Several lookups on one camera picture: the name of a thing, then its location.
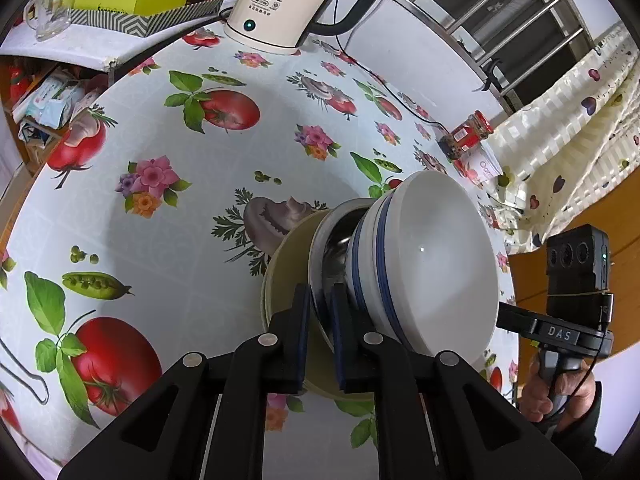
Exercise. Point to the chevron patterned box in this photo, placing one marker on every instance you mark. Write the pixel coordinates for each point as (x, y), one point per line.
(150, 22)

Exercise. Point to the beige plate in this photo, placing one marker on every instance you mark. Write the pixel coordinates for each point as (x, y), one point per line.
(290, 270)
(263, 305)

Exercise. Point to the person's right hand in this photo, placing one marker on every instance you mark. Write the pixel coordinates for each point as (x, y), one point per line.
(535, 400)

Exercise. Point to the black hook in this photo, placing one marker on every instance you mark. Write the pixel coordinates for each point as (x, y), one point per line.
(492, 72)

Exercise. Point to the white tissue packet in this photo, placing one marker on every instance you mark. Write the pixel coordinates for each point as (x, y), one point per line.
(50, 97)

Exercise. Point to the yogurt cup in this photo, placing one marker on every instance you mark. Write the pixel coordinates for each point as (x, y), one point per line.
(482, 165)

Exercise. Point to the stainless steel bowl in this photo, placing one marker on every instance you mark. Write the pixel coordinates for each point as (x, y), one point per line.
(332, 255)

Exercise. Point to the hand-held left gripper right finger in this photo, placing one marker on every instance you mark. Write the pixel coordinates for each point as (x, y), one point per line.
(336, 340)

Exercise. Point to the white bowl with blue stripe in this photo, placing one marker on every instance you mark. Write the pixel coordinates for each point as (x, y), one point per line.
(365, 240)
(440, 260)

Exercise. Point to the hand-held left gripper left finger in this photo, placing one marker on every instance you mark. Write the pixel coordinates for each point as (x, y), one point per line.
(302, 330)

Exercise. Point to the white electric kettle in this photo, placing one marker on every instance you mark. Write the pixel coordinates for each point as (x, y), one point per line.
(280, 5)

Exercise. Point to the cream patterned curtain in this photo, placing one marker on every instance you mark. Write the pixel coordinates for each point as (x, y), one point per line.
(575, 160)

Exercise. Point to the chili sauce jar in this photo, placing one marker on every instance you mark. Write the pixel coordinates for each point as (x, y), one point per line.
(465, 136)

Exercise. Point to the metal window railing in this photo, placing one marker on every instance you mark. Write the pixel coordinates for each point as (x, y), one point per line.
(440, 25)

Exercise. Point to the white side table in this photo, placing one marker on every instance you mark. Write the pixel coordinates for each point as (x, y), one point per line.
(75, 47)

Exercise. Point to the clear glass mug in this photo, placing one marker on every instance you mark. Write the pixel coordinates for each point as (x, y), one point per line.
(47, 15)

